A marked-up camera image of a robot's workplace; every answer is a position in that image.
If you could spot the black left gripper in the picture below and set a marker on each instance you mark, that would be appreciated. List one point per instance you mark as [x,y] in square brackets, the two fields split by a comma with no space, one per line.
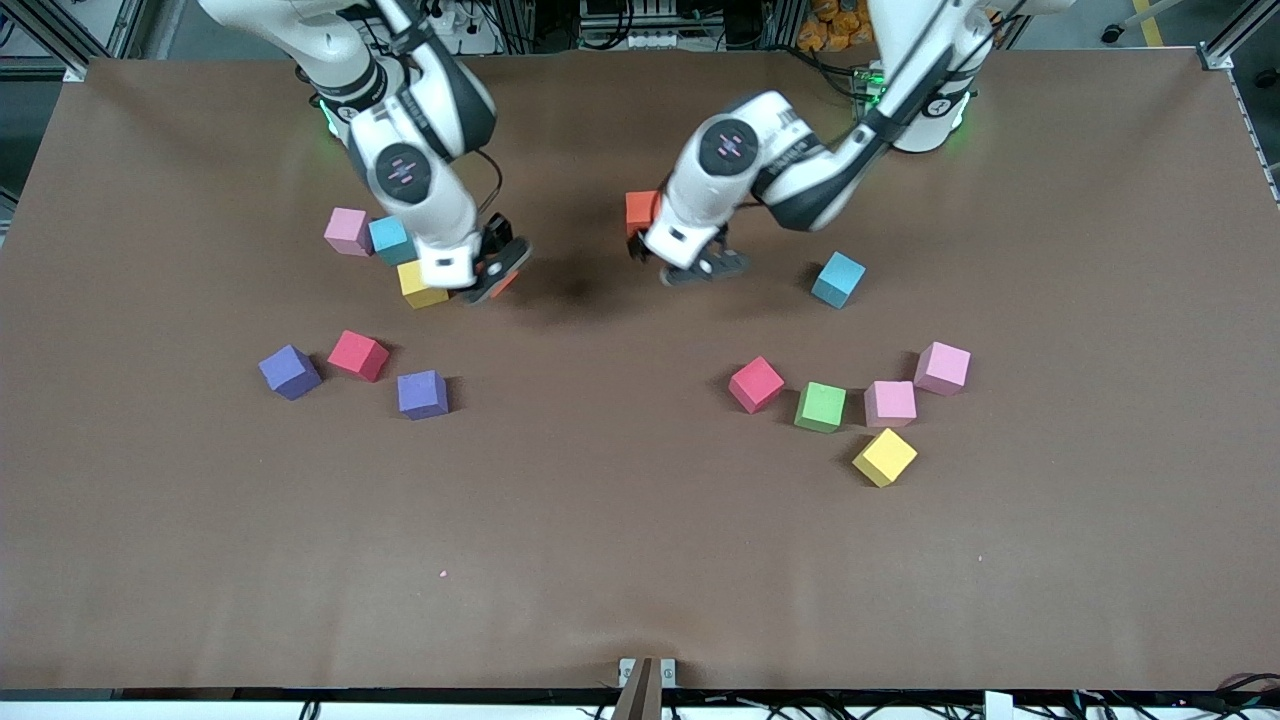
[637,247]

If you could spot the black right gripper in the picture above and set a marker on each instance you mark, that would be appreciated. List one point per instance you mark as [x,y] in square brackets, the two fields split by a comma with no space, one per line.
[497,238]

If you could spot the orange foam cube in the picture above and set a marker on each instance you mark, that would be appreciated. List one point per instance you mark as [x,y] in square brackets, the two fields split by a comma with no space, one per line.
[503,283]
[640,212]

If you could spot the yellow foam cube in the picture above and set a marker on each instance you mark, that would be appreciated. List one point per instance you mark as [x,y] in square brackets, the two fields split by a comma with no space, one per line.
[410,285]
[885,456]

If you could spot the red foam cube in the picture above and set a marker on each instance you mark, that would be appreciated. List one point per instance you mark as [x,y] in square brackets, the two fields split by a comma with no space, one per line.
[357,354]
[756,383]

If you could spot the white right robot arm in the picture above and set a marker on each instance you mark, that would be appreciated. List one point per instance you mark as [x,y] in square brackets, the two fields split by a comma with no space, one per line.
[400,170]

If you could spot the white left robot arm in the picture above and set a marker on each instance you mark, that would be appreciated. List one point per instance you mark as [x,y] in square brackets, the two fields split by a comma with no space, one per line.
[728,148]

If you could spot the blue foam cube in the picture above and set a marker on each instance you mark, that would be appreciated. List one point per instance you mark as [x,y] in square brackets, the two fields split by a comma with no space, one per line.
[388,240]
[838,278]

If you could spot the pink foam cube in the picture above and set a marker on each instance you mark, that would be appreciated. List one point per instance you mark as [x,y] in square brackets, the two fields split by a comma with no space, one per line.
[348,230]
[890,402]
[942,367]

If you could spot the purple foam cube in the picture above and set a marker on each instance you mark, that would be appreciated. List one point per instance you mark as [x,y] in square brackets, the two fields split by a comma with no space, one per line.
[288,370]
[421,393]

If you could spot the white power strip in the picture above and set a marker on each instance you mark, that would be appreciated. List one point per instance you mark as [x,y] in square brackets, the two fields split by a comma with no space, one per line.
[475,42]

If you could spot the green foam cube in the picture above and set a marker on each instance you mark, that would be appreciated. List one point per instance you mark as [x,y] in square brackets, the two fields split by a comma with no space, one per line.
[820,405]

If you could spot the brown paper table cover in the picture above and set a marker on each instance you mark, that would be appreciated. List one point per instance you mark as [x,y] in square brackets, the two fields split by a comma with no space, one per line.
[640,500]

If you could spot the black equipment rack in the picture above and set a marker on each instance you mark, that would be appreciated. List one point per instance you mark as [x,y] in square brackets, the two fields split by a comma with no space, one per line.
[740,20]

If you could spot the orange snack bag pile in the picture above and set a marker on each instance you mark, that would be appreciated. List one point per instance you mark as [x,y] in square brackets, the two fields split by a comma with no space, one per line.
[830,25]

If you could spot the brown flat stick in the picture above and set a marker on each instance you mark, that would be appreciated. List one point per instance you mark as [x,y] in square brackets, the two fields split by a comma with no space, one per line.
[640,695]

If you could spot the small white box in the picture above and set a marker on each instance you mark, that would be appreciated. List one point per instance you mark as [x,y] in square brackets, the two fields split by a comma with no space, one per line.
[998,706]

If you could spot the aluminium frame profile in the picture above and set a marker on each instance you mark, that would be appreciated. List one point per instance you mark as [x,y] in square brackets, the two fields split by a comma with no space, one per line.
[135,25]
[1243,28]

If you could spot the silver metal bracket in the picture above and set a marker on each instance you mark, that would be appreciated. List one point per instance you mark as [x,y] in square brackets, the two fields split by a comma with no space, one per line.
[666,672]

